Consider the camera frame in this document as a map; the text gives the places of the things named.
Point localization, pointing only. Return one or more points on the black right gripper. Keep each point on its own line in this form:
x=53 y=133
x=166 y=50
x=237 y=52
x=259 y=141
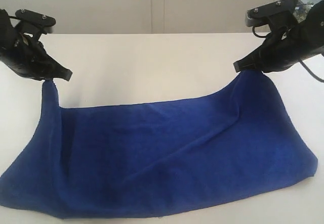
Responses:
x=287 y=43

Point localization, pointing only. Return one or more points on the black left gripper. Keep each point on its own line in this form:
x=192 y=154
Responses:
x=27 y=58

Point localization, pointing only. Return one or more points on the blue towel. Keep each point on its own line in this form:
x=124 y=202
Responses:
x=158 y=159

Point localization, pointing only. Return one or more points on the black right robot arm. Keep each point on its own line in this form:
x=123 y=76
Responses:
x=315 y=17

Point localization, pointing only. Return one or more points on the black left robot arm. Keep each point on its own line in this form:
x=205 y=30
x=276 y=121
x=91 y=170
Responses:
x=21 y=49

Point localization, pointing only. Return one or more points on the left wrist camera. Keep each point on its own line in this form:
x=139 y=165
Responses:
x=33 y=22

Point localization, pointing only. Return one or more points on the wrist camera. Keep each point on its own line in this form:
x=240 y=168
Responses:
x=33 y=22
x=269 y=14

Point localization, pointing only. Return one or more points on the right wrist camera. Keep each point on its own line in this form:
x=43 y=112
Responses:
x=269 y=14

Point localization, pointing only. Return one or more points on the beige wall panel board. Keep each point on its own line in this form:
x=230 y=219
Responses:
x=141 y=16

